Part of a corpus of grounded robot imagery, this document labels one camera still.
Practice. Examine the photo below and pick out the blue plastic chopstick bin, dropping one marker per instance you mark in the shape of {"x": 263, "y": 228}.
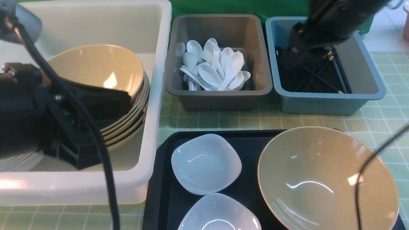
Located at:
{"x": 361, "y": 74}

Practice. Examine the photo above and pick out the white square dish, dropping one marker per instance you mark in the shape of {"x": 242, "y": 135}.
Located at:
{"x": 219, "y": 212}
{"x": 206, "y": 164}

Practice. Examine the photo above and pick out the pile of white spoons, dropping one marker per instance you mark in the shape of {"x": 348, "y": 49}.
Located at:
{"x": 204, "y": 67}

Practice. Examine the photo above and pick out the large white plastic tub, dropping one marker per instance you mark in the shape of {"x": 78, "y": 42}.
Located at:
{"x": 141, "y": 26}

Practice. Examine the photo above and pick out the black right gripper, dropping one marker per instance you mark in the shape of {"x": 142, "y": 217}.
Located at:
{"x": 306, "y": 44}

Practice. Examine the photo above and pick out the black serving tray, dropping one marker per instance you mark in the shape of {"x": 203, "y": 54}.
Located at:
{"x": 168, "y": 202}

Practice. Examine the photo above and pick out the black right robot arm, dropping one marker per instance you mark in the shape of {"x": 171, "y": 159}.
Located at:
{"x": 330, "y": 22}

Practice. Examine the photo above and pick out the tan noodle bowl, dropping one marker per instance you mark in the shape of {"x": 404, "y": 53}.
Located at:
{"x": 307, "y": 176}

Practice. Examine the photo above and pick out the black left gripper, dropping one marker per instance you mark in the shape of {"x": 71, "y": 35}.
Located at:
{"x": 32, "y": 120}

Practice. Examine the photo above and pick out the pile of black chopsticks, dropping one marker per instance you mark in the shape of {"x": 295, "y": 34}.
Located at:
{"x": 323, "y": 76}

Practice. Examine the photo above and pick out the stack of tan bowls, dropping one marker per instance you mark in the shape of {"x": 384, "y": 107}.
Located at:
{"x": 114, "y": 68}

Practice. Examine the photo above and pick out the green cloth backdrop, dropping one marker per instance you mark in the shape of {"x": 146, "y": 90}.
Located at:
{"x": 263, "y": 9}

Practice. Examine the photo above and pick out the stack of white dishes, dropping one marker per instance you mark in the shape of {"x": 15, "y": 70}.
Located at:
{"x": 21, "y": 163}

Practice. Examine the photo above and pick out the grey plastic spoon bin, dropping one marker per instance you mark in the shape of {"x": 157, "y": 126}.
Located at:
{"x": 251, "y": 78}

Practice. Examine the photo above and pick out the green checkered tablecloth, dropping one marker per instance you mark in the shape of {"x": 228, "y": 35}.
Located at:
{"x": 372, "y": 124}

